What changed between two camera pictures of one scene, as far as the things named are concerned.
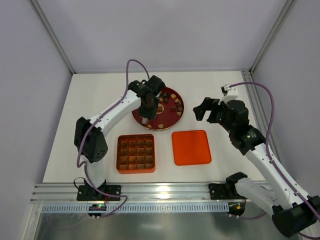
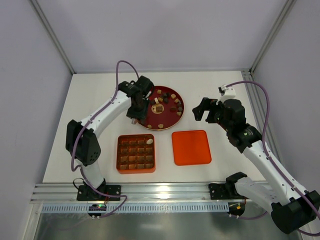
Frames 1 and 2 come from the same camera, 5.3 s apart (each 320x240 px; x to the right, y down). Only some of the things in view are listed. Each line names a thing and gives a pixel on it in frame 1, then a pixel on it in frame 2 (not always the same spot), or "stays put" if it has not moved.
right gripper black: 211,113 stays put
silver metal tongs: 145,120 to 134,121
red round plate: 170,110 stays put
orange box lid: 191,147 stays put
